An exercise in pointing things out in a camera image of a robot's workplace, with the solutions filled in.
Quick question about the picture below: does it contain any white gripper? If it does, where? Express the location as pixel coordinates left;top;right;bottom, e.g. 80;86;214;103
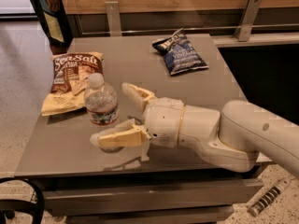
90;82;184;149

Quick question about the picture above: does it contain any sea salt pita chips bag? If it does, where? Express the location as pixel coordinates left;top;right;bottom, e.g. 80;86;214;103
41;51;103;116

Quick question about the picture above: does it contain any black chair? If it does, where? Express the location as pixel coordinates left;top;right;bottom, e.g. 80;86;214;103
0;179;45;224

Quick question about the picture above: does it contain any left metal bracket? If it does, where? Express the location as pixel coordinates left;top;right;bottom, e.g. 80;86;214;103
106;1;122;36

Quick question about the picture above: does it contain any metal bracket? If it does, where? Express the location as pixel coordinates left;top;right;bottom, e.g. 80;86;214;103
106;1;122;36
234;0;263;42

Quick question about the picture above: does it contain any right metal bracket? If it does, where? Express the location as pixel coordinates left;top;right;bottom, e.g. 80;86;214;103
234;0;263;42

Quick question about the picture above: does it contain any white power strip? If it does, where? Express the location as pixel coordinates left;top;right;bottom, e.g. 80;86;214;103
249;178;291;217

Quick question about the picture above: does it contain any blue chips bag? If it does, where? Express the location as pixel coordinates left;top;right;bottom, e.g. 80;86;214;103
152;29;208;76

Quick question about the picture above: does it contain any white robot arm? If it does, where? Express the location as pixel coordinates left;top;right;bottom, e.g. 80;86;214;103
90;83;299;177

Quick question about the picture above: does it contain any wooden counter with rail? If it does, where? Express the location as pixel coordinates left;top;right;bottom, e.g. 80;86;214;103
63;0;299;47

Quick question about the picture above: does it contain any clear plastic water bottle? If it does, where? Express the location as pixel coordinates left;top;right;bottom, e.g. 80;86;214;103
84;73;121;153

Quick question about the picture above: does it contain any grey table with drawers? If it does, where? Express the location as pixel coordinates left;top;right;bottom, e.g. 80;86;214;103
15;35;266;224

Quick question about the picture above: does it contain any standing person in shorts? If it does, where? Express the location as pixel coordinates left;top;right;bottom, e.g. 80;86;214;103
30;0;73;55

